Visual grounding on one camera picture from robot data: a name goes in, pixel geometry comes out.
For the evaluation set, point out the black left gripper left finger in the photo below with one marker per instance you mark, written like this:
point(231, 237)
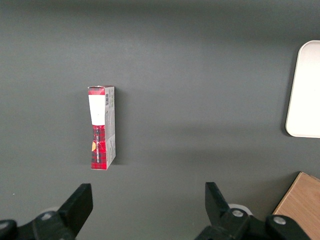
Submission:
point(75, 210)

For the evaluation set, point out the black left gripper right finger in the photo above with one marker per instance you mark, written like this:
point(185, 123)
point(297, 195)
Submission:
point(217, 207)

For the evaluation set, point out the wooden drawer cabinet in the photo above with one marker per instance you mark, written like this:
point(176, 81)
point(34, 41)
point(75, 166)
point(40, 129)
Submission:
point(302, 202)

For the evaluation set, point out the red plaid cardboard box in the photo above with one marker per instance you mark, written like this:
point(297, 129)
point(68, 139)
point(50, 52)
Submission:
point(100, 140)

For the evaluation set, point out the cream rectangular tray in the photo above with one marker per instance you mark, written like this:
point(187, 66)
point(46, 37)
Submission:
point(306, 92)

